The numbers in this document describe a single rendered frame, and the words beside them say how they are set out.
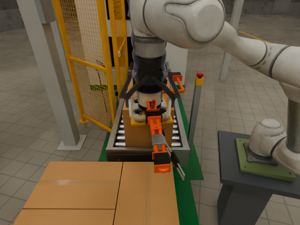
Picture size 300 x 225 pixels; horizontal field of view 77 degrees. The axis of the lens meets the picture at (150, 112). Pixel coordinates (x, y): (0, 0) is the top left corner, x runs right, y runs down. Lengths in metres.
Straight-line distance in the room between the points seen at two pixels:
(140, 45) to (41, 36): 1.64
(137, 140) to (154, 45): 1.19
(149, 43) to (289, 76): 0.51
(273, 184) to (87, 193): 1.18
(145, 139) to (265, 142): 0.87
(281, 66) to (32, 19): 1.90
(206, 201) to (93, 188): 1.12
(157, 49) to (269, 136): 0.95
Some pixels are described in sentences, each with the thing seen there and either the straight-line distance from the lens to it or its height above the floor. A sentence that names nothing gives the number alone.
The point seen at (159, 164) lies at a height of 1.07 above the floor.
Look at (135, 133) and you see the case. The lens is 1.59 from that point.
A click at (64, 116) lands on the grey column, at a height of 0.48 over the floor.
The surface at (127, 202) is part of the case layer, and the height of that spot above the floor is 0.54.
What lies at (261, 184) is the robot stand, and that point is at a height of 0.75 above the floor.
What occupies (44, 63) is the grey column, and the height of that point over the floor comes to 1.11.
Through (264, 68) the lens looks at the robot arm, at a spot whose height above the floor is 1.47.
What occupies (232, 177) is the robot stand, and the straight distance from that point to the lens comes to 1.33.
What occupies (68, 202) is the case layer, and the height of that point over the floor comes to 0.54.
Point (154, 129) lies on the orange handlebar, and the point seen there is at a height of 1.05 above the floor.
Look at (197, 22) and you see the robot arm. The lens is 0.35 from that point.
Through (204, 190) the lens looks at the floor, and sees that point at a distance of 2.16.
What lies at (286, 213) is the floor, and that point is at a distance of 2.33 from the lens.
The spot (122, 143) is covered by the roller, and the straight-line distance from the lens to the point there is 1.76.
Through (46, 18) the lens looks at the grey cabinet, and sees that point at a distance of 2.05.
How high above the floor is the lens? 1.72
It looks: 33 degrees down
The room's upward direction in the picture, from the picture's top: straight up
